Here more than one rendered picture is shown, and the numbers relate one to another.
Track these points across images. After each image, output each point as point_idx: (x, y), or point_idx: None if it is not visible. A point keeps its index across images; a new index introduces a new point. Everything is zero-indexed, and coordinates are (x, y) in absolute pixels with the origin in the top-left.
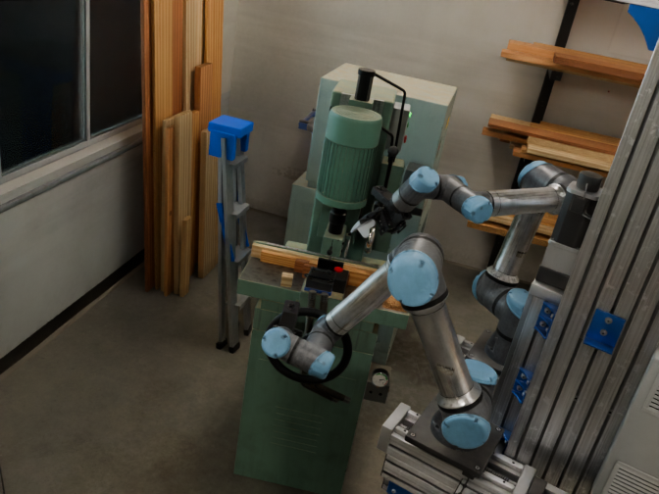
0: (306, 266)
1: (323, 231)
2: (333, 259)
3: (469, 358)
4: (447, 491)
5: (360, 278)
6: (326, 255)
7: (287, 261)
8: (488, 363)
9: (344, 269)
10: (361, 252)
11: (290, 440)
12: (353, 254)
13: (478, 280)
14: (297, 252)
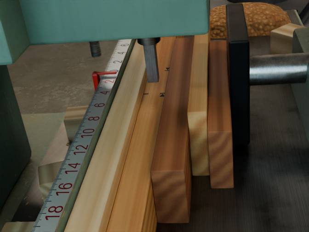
0: (231, 124)
1: (16, 22)
2: (121, 75)
3: (301, 14)
4: None
5: (209, 40)
6: (105, 86)
7: (147, 227)
8: (302, 0)
9: (201, 43)
10: (6, 65)
11: None
12: (0, 89)
13: None
14: (93, 168)
